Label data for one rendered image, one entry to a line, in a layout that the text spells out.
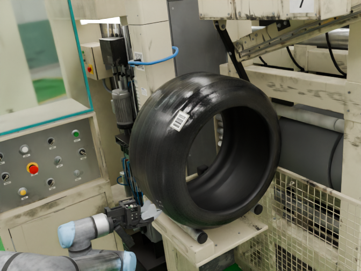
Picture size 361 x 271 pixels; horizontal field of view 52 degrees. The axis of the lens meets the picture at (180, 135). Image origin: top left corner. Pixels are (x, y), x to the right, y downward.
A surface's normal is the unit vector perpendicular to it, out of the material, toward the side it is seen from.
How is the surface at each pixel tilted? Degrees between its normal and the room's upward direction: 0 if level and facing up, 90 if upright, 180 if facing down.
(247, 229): 0
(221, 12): 90
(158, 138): 59
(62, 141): 90
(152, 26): 90
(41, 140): 90
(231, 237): 0
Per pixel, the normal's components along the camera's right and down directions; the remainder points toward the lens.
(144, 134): -0.78, -0.21
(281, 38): -0.84, 0.29
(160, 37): 0.53, 0.25
